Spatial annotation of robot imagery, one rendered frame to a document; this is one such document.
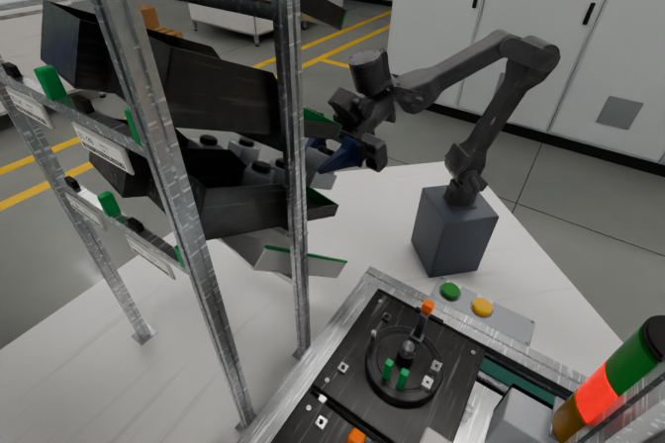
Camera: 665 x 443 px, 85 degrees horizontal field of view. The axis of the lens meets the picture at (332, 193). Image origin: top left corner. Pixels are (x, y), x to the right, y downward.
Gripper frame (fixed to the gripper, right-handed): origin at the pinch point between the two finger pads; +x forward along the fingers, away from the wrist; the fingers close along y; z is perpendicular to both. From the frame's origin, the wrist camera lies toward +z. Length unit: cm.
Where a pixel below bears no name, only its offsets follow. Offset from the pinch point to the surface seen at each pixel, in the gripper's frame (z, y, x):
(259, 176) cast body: 5.3, -0.3, 12.1
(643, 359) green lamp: 13.9, 45.1, 11.5
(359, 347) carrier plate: -29.2, 17.1, 16.1
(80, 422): -27, -14, 60
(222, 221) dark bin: 8.4, 4.8, 21.3
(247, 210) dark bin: 6.8, 4.8, 17.7
